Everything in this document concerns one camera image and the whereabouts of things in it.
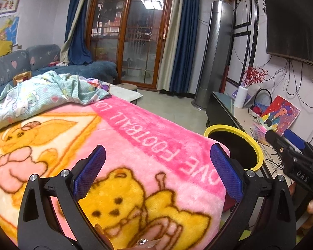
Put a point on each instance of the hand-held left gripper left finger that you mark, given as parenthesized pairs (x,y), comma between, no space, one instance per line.
(90,170)

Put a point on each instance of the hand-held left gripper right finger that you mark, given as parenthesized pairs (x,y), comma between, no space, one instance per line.
(225,172)

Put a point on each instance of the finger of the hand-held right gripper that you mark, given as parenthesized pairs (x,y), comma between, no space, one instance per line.
(294,138)
(280,145)

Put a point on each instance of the black bin with yellow rim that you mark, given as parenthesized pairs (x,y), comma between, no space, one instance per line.
(233,145)

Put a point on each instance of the person's right hand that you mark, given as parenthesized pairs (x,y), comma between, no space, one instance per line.
(311,209)

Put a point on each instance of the person's left hand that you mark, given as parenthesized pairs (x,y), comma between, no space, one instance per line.
(101,235)

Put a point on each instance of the colourful paint palette box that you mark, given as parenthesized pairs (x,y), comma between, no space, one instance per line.
(257,132)

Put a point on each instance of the colourful figure painting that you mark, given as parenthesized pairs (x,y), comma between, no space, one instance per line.
(280,113)

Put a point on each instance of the pink cartoon printed blanket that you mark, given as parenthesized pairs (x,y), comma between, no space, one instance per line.
(135,145)

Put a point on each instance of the white cylinder vase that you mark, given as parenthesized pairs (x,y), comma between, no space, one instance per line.
(240,97)

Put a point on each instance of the dark television cabinet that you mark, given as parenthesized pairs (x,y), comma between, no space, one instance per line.
(219,109)

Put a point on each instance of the purple cloth bag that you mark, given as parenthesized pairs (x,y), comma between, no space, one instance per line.
(105,86)

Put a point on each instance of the white coffee table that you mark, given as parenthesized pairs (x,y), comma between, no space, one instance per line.
(127,93)

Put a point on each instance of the light blue cartoon quilt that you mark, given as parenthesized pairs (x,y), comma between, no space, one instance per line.
(41,96)

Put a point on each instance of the beige low stool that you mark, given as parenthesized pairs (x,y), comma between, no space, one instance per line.
(126,86)

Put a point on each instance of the gold red gift box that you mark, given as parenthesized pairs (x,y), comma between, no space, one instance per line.
(22,78)

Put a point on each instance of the silver tower air conditioner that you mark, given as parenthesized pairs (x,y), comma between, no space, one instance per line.
(214,52)

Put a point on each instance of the beige curtain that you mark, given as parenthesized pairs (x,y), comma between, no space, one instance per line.
(168,57)
(67,44)

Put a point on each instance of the blue heart print sofa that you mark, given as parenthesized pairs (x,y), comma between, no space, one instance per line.
(13,67)

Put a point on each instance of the dark blue curtain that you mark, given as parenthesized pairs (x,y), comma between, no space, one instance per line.
(185,44)
(79,31)

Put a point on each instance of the wooden framed glass door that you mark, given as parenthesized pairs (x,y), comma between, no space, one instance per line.
(130,39)

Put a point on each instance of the yellow pillow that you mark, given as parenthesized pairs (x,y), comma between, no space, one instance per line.
(4,48)

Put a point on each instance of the framed embroidery picture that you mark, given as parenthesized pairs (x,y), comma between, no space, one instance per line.
(6,6)

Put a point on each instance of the black wall television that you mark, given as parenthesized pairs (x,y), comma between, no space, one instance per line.
(294,23)

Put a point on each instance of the colourful wall map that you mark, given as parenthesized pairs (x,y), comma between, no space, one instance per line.
(5,31)

